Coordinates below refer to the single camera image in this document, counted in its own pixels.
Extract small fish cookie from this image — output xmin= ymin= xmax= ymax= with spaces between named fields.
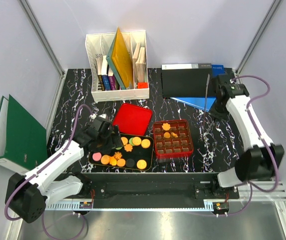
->
xmin=109 ymin=156 xmax=117 ymax=166

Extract white file organizer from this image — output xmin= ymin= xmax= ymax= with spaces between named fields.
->
xmin=85 ymin=29 xmax=149 ymax=103

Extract swirl meringue cookie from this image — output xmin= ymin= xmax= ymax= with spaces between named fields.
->
xmin=113 ymin=151 xmax=122 ymax=160

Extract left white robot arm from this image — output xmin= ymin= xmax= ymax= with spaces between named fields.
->
xmin=5 ymin=115 xmax=123 ymax=223

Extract far right round biscuit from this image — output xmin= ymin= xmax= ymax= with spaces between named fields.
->
xmin=141 ymin=139 xmax=151 ymax=149

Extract round cookie in box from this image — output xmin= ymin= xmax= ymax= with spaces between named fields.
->
xmin=164 ymin=132 xmax=171 ymax=139

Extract light blue folder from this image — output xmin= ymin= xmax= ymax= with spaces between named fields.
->
xmin=171 ymin=97 xmax=216 ymax=112

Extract red tin box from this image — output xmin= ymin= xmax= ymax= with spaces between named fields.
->
xmin=152 ymin=119 xmax=194 ymax=161

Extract black folder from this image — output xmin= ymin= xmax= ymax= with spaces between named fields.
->
xmin=161 ymin=63 xmax=215 ymax=98

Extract green ring binder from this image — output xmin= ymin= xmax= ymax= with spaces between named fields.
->
xmin=0 ymin=95 xmax=47 ymax=175

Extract orange small box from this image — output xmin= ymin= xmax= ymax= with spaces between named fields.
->
xmin=137 ymin=82 xmax=148 ymax=89

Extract corner round biscuit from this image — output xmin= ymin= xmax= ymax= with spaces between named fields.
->
xmin=136 ymin=159 xmax=147 ymax=170

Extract black cookie tray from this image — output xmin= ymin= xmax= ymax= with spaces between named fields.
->
xmin=89 ymin=134 xmax=154 ymax=171

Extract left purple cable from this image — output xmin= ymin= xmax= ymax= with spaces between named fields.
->
xmin=4 ymin=104 xmax=101 ymax=240

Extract pink sandwich cookie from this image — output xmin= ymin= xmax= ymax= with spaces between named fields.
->
xmin=92 ymin=152 xmax=102 ymax=162

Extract round biscuit behind green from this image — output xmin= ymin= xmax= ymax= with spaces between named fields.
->
xmin=121 ymin=137 xmax=128 ymax=146

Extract plain round orange cookie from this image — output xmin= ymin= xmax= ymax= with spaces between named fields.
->
xmin=117 ymin=158 xmax=126 ymax=167

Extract flower cookie in box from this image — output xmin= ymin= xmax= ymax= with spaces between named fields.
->
xmin=162 ymin=122 xmax=171 ymax=131

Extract small cookie in box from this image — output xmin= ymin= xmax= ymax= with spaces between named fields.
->
xmin=171 ymin=132 xmax=179 ymax=138

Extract maple leaf cookie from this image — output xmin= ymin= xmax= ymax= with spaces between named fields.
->
xmin=124 ymin=143 xmax=133 ymax=152

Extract red tin lid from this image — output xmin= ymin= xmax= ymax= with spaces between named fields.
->
xmin=113 ymin=103 xmax=152 ymax=136

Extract yellow teal book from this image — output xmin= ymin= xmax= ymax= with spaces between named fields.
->
xmin=106 ymin=27 xmax=134 ymax=90

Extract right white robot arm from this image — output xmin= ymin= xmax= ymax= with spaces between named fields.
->
xmin=210 ymin=74 xmax=284 ymax=198

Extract lower round biscuit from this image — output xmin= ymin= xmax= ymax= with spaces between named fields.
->
xmin=101 ymin=155 xmax=110 ymax=165

